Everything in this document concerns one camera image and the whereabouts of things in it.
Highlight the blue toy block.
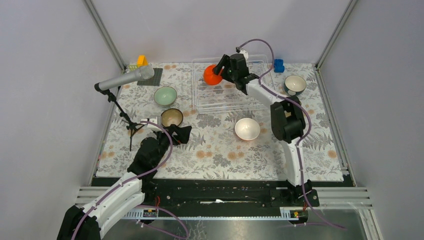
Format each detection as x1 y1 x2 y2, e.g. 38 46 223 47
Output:
273 58 285 73

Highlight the silver microphone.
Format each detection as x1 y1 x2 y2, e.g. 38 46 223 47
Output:
94 65 155 91

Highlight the white wire dish rack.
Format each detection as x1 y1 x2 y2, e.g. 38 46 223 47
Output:
191 56 265 114

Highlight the black patterned bowl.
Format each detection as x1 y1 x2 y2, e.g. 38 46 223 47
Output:
160 108 184 127

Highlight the black microphone tripod stand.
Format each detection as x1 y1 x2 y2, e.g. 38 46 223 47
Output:
97 89 144 151

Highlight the orange bowl front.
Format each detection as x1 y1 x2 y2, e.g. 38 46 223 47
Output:
234 118 261 141

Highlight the orange bowl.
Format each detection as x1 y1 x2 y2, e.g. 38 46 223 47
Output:
234 118 261 141
203 64 223 86

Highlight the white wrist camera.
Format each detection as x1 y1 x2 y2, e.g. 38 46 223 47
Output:
139 115 162 132
236 46 249 61

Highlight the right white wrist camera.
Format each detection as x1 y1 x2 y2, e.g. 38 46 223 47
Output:
236 46 249 61

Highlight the grey lego baseplate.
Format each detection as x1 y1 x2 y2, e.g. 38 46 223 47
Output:
136 67 164 87

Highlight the pale green bowl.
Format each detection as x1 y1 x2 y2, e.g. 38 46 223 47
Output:
153 86 178 107

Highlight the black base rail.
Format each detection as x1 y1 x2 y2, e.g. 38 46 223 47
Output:
142 179 320 218

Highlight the floral table mat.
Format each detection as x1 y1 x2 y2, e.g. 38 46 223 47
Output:
96 62 345 182

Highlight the yellow toy block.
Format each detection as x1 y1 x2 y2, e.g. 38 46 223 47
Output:
136 55 149 68

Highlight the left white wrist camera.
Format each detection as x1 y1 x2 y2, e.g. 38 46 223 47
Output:
139 115 162 132

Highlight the light green toy block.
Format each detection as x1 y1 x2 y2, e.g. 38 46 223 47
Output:
128 64 138 72

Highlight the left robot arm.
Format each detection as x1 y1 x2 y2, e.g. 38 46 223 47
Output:
57 121 192 240

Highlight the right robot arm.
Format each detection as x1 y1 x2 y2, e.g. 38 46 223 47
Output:
203 53 313 209

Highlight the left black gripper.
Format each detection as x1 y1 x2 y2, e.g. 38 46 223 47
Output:
152 124 192 166

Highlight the dark blue bowl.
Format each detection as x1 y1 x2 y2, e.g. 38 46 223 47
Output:
283 75 307 96

